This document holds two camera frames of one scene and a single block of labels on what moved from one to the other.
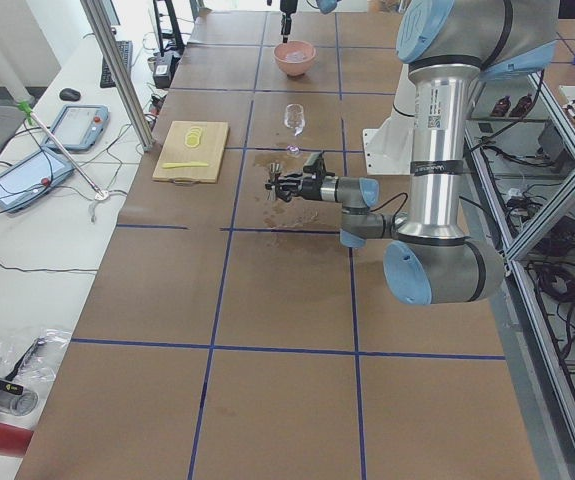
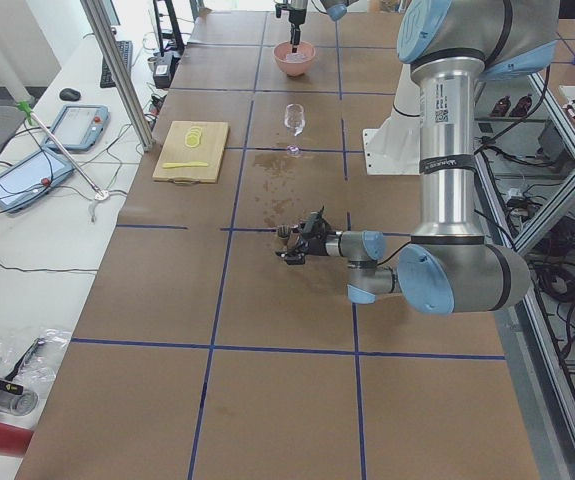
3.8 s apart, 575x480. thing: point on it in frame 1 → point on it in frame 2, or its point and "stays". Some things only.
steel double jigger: (271, 186) → (284, 233)
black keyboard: (125, 48) stays
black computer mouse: (70, 94) stays
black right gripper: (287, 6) → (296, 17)
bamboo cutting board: (176, 150) stays
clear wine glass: (295, 122) stays
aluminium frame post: (117, 72) stays
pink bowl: (295, 56) stays
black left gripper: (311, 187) → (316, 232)
